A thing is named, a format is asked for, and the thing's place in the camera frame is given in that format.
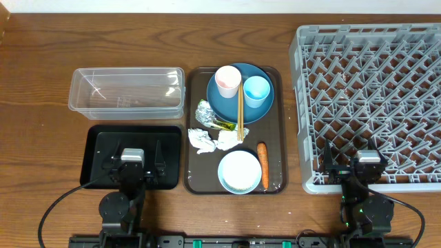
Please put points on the foil snack wrapper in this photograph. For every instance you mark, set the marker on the foil snack wrapper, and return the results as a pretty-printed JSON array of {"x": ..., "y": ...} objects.
[{"x": 205, "y": 115}]

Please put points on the brown serving tray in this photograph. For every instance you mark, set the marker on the brown serving tray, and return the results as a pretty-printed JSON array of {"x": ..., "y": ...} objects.
[{"x": 201, "y": 170}]

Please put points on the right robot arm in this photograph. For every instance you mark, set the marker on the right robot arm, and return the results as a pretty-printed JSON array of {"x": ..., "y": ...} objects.
[{"x": 367, "y": 215}]

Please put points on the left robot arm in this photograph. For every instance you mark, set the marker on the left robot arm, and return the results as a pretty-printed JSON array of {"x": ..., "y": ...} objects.
[{"x": 121, "y": 211}]

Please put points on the white tissue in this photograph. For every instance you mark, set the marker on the white tissue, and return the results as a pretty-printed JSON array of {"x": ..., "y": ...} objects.
[
  {"x": 201, "y": 140},
  {"x": 228, "y": 139}
]

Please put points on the pink cup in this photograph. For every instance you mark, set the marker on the pink cup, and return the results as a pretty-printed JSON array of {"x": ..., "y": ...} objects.
[{"x": 228, "y": 79}]

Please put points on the grey dishwasher rack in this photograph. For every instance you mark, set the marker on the grey dishwasher rack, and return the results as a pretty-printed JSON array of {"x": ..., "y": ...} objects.
[{"x": 357, "y": 83}]

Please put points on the left wooden chopstick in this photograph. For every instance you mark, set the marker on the left wooden chopstick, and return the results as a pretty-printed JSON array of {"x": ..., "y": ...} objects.
[{"x": 238, "y": 119}]

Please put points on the wooden chopstick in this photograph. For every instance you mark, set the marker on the wooden chopstick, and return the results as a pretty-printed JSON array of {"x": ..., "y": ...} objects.
[
  {"x": 238, "y": 119},
  {"x": 242, "y": 117}
]

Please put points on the light blue cup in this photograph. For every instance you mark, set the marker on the light blue cup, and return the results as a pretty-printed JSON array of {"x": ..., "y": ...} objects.
[{"x": 256, "y": 89}]

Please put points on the right wooden chopstick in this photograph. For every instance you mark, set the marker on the right wooden chopstick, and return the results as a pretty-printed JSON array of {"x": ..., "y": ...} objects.
[{"x": 242, "y": 117}]

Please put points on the clear plastic bin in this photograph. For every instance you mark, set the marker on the clear plastic bin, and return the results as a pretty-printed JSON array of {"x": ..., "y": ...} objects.
[{"x": 128, "y": 93}]

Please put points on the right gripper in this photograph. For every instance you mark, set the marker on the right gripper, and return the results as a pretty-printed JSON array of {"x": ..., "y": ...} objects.
[{"x": 340, "y": 171}]

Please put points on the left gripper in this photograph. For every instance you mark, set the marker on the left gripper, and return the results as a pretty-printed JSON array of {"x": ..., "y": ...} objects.
[{"x": 161, "y": 163}]

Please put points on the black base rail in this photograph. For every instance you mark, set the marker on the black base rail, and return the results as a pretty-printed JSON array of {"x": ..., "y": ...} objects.
[{"x": 181, "y": 242}]

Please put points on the light blue rice bowl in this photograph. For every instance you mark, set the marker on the light blue rice bowl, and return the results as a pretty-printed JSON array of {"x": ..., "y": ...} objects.
[{"x": 239, "y": 172}]

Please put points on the black plastic tray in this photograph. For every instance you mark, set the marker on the black plastic tray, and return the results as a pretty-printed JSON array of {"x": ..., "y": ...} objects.
[{"x": 101, "y": 142}]

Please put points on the orange carrot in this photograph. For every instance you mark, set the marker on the orange carrot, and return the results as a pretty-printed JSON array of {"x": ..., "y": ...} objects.
[{"x": 264, "y": 162}]

